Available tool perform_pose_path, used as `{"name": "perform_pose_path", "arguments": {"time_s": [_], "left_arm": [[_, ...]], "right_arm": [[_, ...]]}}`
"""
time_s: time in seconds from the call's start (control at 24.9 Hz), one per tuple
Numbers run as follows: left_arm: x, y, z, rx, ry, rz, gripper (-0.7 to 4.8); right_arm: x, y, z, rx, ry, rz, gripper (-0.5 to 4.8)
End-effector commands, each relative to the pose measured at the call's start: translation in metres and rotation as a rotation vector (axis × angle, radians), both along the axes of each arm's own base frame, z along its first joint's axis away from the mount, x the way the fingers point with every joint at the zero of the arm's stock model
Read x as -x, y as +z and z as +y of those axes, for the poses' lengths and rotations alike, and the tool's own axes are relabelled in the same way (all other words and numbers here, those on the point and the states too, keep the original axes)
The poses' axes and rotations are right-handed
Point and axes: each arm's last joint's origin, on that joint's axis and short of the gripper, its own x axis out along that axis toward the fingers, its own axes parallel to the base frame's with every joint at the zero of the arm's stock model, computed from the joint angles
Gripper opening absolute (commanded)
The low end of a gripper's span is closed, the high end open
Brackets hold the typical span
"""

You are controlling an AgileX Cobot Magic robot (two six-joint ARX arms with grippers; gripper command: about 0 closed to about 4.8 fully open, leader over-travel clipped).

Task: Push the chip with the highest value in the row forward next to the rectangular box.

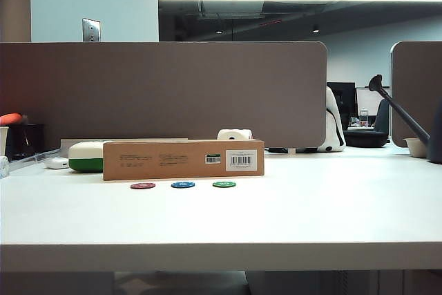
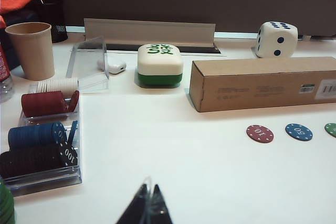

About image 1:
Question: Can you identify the black seat cushion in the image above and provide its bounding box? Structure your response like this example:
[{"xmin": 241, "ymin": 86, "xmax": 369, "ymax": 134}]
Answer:
[{"xmin": 344, "ymin": 130, "xmax": 388, "ymax": 148}]

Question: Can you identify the black computer monitor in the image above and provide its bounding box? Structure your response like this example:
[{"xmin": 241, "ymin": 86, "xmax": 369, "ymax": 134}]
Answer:
[{"xmin": 327, "ymin": 82, "xmax": 356, "ymax": 126}]

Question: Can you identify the black mesh container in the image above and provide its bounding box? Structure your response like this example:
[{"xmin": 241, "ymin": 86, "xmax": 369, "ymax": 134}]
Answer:
[{"xmin": 6, "ymin": 123, "xmax": 46, "ymax": 161}]

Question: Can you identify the brown cardboard box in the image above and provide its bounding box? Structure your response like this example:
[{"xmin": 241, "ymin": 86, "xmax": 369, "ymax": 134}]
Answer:
[{"xmin": 102, "ymin": 139, "xmax": 265, "ymax": 181}]

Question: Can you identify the dark office chair back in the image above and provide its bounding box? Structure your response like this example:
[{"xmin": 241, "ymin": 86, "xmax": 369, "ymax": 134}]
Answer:
[{"xmin": 374, "ymin": 98, "xmax": 391, "ymax": 133}]

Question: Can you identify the white paper cup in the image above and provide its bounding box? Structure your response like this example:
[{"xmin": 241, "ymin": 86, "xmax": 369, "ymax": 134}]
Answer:
[{"xmin": 0, "ymin": 125, "xmax": 10, "ymax": 156}]

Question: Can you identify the gray watering can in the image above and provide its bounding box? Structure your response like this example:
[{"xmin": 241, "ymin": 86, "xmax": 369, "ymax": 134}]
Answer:
[{"xmin": 368, "ymin": 74, "xmax": 442, "ymax": 164}]

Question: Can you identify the narrow brown desk divider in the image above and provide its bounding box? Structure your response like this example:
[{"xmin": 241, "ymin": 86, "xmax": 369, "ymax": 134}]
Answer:
[{"xmin": 390, "ymin": 40, "xmax": 442, "ymax": 148}]

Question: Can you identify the orange rounded object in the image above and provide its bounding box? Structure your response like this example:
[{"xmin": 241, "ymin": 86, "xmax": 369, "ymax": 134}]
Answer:
[{"xmin": 0, "ymin": 113, "xmax": 23, "ymax": 126}]

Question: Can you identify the white and black plush figure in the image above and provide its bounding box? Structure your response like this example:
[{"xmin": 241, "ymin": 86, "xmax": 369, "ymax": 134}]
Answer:
[{"xmin": 316, "ymin": 86, "xmax": 347, "ymax": 153}]

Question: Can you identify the bright white monitor screen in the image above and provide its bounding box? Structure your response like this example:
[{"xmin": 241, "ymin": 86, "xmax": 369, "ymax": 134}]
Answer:
[{"xmin": 356, "ymin": 86, "xmax": 391, "ymax": 116}]

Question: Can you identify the white tape roll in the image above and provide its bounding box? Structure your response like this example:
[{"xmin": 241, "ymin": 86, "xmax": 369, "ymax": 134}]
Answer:
[{"xmin": 216, "ymin": 129, "xmax": 253, "ymax": 142}]

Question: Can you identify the wide brown desk divider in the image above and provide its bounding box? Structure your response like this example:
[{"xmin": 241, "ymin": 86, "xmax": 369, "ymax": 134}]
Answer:
[{"xmin": 0, "ymin": 41, "xmax": 328, "ymax": 149}]

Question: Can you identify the small white earbud case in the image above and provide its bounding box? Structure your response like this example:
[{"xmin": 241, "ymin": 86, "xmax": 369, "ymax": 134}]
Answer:
[{"xmin": 44, "ymin": 157, "xmax": 70, "ymax": 170}]

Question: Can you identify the clear acrylic tray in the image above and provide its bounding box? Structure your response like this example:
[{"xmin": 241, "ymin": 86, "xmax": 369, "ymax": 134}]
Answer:
[{"xmin": 8, "ymin": 148, "xmax": 61, "ymax": 171}]

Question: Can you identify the white and green oval case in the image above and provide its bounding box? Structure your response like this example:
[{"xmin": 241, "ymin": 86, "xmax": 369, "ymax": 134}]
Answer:
[{"xmin": 68, "ymin": 140, "xmax": 113, "ymax": 173}]

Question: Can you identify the white paper bowl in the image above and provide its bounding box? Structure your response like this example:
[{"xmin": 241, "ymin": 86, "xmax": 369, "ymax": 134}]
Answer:
[{"xmin": 403, "ymin": 137, "xmax": 430, "ymax": 158}]

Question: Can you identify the metal wall outlet plate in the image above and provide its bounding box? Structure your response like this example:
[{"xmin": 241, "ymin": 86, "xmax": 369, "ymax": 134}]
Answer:
[{"xmin": 81, "ymin": 17, "xmax": 102, "ymax": 42}]

